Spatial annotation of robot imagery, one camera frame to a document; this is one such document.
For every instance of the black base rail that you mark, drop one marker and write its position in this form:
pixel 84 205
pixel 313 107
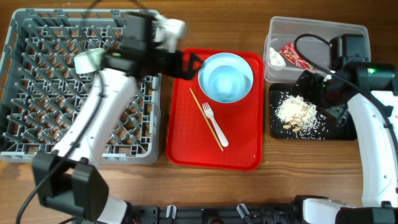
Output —
pixel 277 213

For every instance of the white plastic fork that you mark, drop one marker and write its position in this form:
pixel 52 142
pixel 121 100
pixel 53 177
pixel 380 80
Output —
pixel 220 134

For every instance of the white napkin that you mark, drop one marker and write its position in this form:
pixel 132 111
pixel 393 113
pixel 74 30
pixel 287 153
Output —
pixel 275 58

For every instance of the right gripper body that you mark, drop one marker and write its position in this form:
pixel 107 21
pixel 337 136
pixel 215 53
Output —
pixel 320 93

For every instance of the green saucer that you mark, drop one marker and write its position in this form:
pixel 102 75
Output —
pixel 89 61

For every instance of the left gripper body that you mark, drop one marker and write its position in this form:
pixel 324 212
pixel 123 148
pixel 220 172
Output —
pixel 165 63

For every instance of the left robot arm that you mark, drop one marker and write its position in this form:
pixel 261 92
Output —
pixel 67 179

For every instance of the red sauce packet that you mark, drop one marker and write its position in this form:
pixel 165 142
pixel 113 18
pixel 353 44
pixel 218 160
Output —
pixel 288 52

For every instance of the light blue plate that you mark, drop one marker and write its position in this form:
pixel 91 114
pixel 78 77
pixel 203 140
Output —
pixel 222 59

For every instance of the rice and food scraps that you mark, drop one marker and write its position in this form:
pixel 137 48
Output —
pixel 297 113

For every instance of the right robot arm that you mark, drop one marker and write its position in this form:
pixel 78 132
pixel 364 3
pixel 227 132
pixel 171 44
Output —
pixel 369 91

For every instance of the black tray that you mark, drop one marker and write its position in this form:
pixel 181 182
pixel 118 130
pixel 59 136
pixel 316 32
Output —
pixel 325 128

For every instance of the light blue bowl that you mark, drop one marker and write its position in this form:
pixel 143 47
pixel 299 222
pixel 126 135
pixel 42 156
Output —
pixel 228 84

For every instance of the grey dishwasher rack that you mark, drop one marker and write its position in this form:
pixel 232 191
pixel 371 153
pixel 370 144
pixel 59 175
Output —
pixel 41 92

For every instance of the wooden chopstick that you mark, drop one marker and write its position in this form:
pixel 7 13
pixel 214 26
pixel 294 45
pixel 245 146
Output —
pixel 207 121

